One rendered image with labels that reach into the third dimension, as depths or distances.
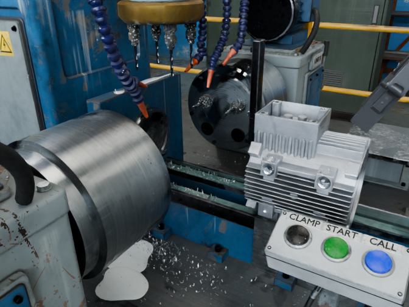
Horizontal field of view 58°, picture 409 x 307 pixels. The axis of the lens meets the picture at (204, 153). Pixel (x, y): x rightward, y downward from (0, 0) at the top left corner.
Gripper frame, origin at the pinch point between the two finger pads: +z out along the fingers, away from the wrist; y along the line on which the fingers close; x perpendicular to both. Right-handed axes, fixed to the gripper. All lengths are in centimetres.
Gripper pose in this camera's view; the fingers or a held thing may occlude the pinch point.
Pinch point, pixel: (375, 105)
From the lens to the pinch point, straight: 64.0
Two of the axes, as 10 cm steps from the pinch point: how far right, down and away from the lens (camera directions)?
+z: -4.3, 6.7, 6.1
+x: 7.4, 6.4, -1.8
